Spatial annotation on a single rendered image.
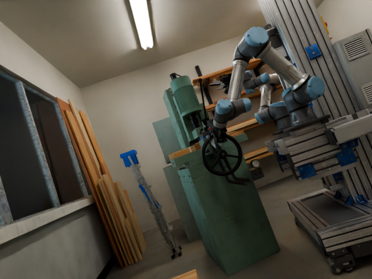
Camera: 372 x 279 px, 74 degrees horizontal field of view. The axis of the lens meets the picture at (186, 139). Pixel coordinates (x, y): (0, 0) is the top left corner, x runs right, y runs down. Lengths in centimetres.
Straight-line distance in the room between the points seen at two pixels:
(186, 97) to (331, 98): 101
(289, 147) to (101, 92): 365
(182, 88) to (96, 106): 279
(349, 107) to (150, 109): 323
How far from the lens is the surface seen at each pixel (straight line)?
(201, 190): 181
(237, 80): 147
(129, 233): 301
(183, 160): 179
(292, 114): 163
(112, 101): 453
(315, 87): 151
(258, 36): 145
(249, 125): 400
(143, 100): 444
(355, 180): 190
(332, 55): 193
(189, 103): 196
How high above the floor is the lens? 84
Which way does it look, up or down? 5 degrees up
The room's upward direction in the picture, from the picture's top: 20 degrees counter-clockwise
